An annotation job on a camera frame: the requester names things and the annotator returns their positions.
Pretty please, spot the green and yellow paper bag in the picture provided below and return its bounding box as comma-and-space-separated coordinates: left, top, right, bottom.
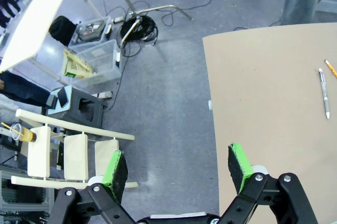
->
61, 48, 96, 79

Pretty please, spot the black backpack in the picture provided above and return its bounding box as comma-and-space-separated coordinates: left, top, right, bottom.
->
49, 15, 77, 46

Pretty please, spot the metal table leg frame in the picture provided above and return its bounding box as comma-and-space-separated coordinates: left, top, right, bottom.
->
105, 0, 194, 48

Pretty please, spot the coiled black cable bundle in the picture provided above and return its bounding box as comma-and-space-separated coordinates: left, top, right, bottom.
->
120, 15, 158, 43

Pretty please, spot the white ballpoint pen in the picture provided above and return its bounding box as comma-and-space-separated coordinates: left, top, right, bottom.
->
318, 68, 331, 119

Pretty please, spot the clear storage bin with electronics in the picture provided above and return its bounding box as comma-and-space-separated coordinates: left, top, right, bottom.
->
68, 16, 113, 48

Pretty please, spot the yellow pencil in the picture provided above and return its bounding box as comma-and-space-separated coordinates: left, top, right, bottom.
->
324, 60, 337, 79

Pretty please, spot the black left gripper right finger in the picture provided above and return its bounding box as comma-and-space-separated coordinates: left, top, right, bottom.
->
219, 142, 319, 224

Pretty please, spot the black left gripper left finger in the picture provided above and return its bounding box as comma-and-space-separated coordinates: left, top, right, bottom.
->
48, 150, 137, 224

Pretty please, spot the plastic cup with yellow straw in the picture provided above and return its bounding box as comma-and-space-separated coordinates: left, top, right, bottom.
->
1, 122, 37, 143

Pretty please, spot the seated person in dark trousers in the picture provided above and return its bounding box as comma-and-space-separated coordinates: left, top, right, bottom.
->
0, 72, 51, 108

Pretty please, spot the clear plastic storage bin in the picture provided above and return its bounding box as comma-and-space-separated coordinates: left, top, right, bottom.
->
62, 39, 123, 89

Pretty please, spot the cream wooden chair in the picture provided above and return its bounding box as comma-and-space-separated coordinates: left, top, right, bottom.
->
10, 108, 139, 190

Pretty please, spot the black smartphone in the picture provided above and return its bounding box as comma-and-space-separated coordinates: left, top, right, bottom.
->
57, 87, 70, 109

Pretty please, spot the white folding table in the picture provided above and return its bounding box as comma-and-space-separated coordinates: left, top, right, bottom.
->
0, 0, 80, 73

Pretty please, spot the dark grey plastic step stool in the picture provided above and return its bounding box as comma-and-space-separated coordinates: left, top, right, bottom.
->
45, 85, 108, 128

